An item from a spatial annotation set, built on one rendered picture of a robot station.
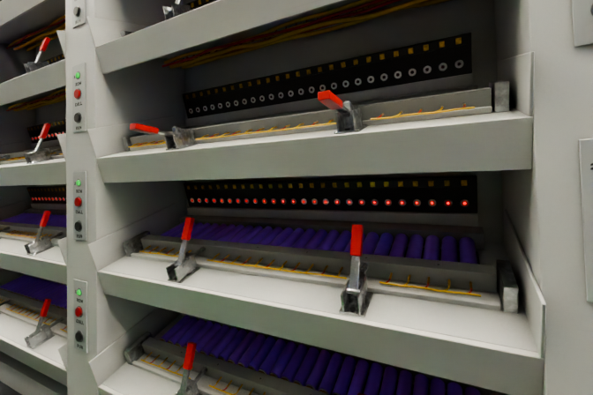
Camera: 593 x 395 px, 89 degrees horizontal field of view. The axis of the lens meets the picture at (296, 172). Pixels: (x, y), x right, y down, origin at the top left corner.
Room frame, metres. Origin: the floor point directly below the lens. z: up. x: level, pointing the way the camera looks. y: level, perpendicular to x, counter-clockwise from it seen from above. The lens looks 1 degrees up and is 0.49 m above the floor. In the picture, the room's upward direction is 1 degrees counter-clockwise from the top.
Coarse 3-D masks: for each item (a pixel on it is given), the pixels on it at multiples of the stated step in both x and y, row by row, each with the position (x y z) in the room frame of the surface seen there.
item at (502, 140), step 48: (384, 96) 0.47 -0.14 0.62; (528, 96) 0.25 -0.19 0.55; (96, 144) 0.52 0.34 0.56; (240, 144) 0.38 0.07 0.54; (288, 144) 0.35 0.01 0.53; (336, 144) 0.32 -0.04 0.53; (384, 144) 0.30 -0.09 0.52; (432, 144) 0.28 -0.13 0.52; (480, 144) 0.27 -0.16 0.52; (528, 144) 0.25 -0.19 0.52
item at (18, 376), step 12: (0, 360) 0.79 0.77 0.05; (12, 360) 0.79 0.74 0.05; (0, 372) 0.78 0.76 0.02; (12, 372) 0.75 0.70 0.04; (24, 372) 0.73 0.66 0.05; (36, 372) 0.73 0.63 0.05; (12, 384) 0.75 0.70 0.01; (24, 384) 0.73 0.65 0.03; (36, 384) 0.70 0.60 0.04; (48, 384) 0.69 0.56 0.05; (60, 384) 0.69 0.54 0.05
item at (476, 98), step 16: (432, 96) 0.32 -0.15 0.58; (448, 96) 0.31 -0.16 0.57; (464, 96) 0.31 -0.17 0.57; (480, 96) 0.30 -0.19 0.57; (320, 112) 0.38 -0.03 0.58; (368, 112) 0.36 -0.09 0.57; (384, 112) 0.35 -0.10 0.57; (400, 112) 0.33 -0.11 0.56; (416, 112) 0.33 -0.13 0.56; (432, 112) 0.31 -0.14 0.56; (208, 128) 0.47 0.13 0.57; (224, 128) 0.45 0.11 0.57; (240, 128) 0.44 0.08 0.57; (256, 128) 0.43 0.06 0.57; (272, 128) 0.40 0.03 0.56; (288, 128) 0.41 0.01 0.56; (144, 144) 0.54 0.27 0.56; (160, 144) 0.50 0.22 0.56
